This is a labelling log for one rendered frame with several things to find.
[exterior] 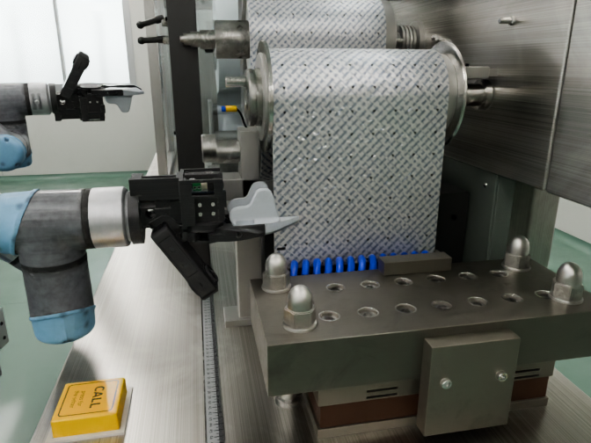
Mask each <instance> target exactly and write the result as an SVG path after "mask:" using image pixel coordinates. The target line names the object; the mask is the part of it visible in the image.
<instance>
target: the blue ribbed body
mask: <svg viewBox="0 0 591 443"><path fill-rule="evenodd" d="M335 263H336V265H333V264H332V259H331V258H326V259H325V265H321V261H320V259H319V258H315V259H314V260H313V266H310V262H309V260H308V259H304V260H303V261H302V267H299V266H298V263H297V261H296V260H292V261H291V263H290V268H289V269H288V270H289V271H290V276H298V275H310V274H320V273H331V272H352V271H363V270H375V269H377V267H378V261H377V259H376V255H374V254H370V255H369V256H368V262H366V258H365V257H364V256H363V255H360V256H359V257H358V258H357V263H355V261H354V257H353V256H348V257H347V263H346V264H344V260H343V258H342V257H337V258H336V260H335Z"/></svg>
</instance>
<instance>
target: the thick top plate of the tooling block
mask: <svg viewBox="0 0 591 443"><path fill-rule="evenodd" d="M503 261H504V259H494V260H483V261H472V262H461V263H451V270H447V271H437V272H417V273H407V274H396V275H385V276H384V275H383V274H382V273H381V272H380V271H379V270H378V269H375V270H363V271H352V272H331V273H320V274H310V275H298V276H290V284H291V288H292V287H294V286H296V285H304V286H306V287H307V288H308V289H309V290H310V291H311V294H312V298H313V304H314V305H315V306H316V320H317V328H316V329H315V330H312V331H310V332H306V333H294V332H290V331H288V330H285V329H284V327H283V325H282V322H283V320H284V308H285V307H286V306H287V304H288V293H289V291H290V290H288V291H287V292H285V293H281V294H270V293H267V292H265V291H264V290H262V287H261V286H262V284H263V279H255V280H250V295H251V321H252V328H253V332H254V337H255V340H256V345H257V348H258V353H259V360H260V364H261V368H262V372H263V375H264V380H265V384H266V391H267V395H268V397H271V396H285V395H292V394H299V393H306V392H312V391H319V390H327V389H340V388H347V387H354V386H361V385H369V384H375V383H382V382H389V381H402V380H410V379H417V378H420V375H421V365H422V355H423V345H424V338H432V337H440V336H448V335H456V334H464V333H472V332H480V331H489V330H504V329H510V330H512V331H513V332H514V333H515V334H516V335H518V336H519V337H520V338H521V341H520V347H519V352H518V358H517V363H516V365H517V366H520V365H528V364H535V363H542V362H549V361H556V360H563V359H576V358H583V357H590V356H591V293H589V292H588V291H587V290H585V289H583V294H582V297H583V302H582V303H581V304H579V305H568V304H564V303H560V302H557V301H554V300H552V299H551V298H550V297H549V295H548V293H549V291H551V285H552V280H553V278H554V277H556V275H557V274H556V273H555V272H553V271H552V270H550V269H548V268H546V267H545V266H543V265H540V264H539V263H537V262H536V261H535V260H533V259H530V261H529V265H530V267H531V268H530V271H528V272H513V271H509V270H507V269H505V268H504V267H502V266H501V263H502V262H503Z"/></svg>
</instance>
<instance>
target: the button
mask: <svg viewBox="0 0 591 443"><path fill-rule="evenodd" d="M126 395H127V386H126V380H125V378H124V377H121V378H114V379H106V380H98V381H83V382H75V383H68V384H66V385H65V387H64V390H63V392H62V395H61V398H60V400H59V403H58V404H57V407H56V409H55V413H54V415H53V417H52V420H51V422H50V424H51V428H52V433H53V437H54V438H60V437H67V436H74V435H80V434H87V433H95V432H107V431H113V430H119V429H120V421H121V417H122V412H123V409H124V404H125V400H126Z"/></svg>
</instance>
